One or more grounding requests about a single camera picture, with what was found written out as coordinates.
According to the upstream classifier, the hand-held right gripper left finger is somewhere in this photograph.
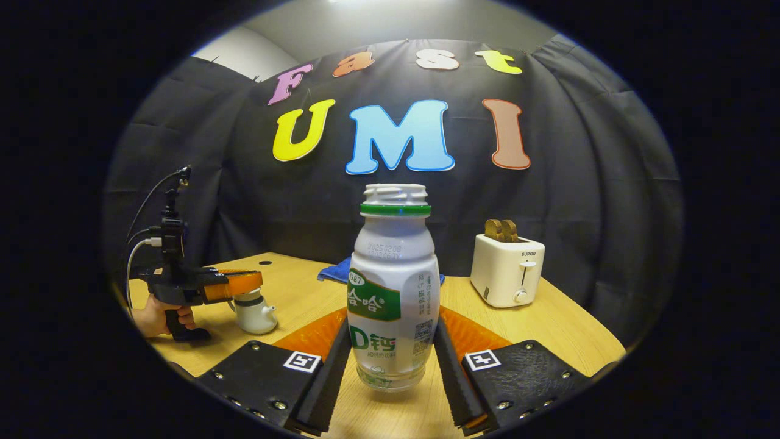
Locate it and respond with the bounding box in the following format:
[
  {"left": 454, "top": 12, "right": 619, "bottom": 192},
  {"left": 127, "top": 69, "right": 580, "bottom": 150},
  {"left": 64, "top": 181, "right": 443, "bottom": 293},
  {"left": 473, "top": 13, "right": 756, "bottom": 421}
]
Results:
[{"left": 168, "top": 307, "right": 352, "bottom": 437}]

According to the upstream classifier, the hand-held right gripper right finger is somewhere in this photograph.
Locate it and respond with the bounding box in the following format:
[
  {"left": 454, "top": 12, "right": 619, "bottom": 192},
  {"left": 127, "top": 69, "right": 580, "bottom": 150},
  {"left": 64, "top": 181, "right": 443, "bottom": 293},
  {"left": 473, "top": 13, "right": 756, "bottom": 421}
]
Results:
[{"left": 434, "top": 307, "right": 613, "bottom": 437}]

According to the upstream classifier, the white ceramic teacup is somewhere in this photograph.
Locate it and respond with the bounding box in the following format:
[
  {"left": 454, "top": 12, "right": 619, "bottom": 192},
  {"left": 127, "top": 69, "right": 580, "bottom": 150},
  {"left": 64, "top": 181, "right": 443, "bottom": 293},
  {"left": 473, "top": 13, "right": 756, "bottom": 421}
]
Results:
[{"left": 229, "top": 300, "right": 278, "bottom": 335}]

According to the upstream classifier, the white green-label water bottle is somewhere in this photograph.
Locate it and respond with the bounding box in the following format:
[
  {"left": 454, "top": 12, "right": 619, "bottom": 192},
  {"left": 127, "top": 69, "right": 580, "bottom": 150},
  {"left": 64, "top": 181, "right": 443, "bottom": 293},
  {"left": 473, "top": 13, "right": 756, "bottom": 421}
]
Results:
[{"left": 346, "top": 183, "right": 441, "bottom": 392}]

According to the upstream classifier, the blue towel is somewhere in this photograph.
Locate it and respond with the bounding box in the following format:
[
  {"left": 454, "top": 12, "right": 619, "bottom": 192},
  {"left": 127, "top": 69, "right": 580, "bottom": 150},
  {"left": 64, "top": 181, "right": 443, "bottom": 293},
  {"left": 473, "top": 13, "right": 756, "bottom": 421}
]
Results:
[{"left": 317, "top": 256, "right": 444, "bottom": 286}]

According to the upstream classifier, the cream toaster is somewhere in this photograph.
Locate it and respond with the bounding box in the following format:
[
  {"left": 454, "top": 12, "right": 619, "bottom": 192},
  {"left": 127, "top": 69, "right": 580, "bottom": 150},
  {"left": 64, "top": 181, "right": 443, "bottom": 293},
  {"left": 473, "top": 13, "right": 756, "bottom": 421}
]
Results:
[{"left": 470, "top": 233, "right": 546, "bottom": 309}]

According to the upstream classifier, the black backdrop cloth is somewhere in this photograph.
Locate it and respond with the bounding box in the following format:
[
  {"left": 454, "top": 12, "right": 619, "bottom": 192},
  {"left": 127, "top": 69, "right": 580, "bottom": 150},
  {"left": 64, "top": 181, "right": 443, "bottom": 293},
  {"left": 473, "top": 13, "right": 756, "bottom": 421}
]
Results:
[{"left": 104, "top": 34, "right": 683, "bottom": 330}]

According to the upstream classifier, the white cable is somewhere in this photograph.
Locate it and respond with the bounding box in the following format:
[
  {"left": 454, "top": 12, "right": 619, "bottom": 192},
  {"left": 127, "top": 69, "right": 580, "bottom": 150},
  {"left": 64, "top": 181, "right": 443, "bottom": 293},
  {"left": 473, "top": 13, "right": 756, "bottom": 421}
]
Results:
[{"left": 125, "top": 238, "right": 163, "bottom": 305}]

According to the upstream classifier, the black cable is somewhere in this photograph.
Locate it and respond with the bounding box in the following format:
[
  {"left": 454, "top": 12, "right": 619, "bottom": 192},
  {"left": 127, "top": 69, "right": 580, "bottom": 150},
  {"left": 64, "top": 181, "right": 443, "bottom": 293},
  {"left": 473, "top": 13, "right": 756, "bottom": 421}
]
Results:
[{"left": 126, "top": 170, "right": 183, "bottom": 244}]

